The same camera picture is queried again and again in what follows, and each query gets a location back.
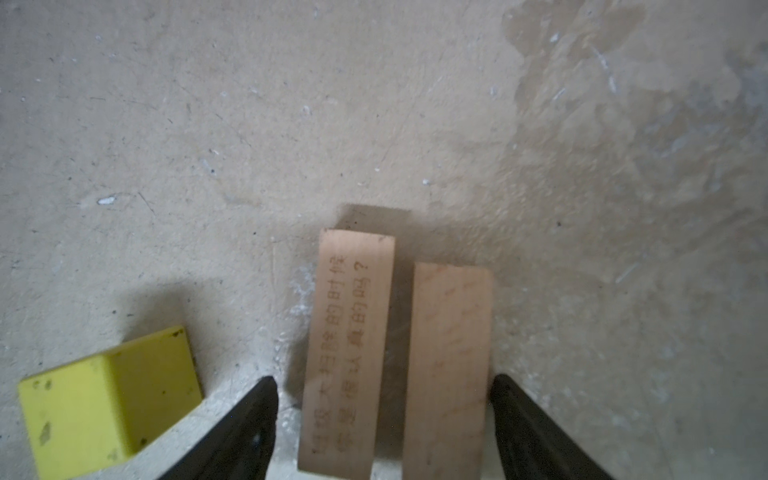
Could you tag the engraved natural wood block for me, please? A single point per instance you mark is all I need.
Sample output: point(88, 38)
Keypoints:
point(347, 336)

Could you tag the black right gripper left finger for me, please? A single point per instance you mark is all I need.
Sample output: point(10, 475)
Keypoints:
point(240, 445)

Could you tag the yellow-green cube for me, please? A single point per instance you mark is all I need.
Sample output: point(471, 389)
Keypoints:
point(103, 409)

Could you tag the plain natural wood block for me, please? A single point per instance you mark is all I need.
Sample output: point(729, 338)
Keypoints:
point(448, 372)

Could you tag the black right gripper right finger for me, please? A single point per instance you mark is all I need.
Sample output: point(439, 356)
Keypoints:
point(530, 444)

